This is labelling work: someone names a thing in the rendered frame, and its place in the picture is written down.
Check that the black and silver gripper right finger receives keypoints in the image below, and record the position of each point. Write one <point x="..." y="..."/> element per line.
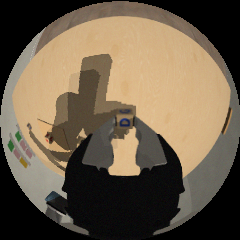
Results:
<point x="155" y="153"/>

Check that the tan letter block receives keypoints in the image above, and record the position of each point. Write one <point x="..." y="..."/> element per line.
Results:
<point x="80" y="141"/>
<point x="29" y="127"/>
<point x="124" y="118"/>
<point x="49" y="138"/>

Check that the tan square mat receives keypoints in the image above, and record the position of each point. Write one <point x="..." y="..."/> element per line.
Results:
<point x="60" y="143"/>

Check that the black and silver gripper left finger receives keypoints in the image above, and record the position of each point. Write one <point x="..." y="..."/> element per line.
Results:
<point x="94" y="152"/>

